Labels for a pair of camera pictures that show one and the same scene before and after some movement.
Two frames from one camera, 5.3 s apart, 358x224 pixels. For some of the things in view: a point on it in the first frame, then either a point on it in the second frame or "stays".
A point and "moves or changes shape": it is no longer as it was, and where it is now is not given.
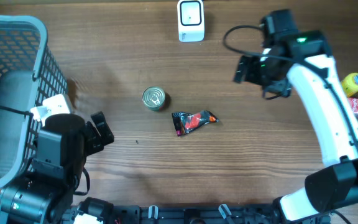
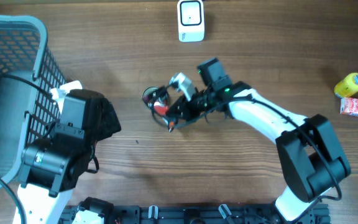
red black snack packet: [185, 122] moves or changes shape
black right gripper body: [263, 71] → [201, 100]
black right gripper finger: [243, 70] → [153, 94]
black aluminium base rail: [199, 214] stays
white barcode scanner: [191, 21] stays
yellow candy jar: [352, 83] stays
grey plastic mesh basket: [18, 73] stays
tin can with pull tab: [153, 98] stays
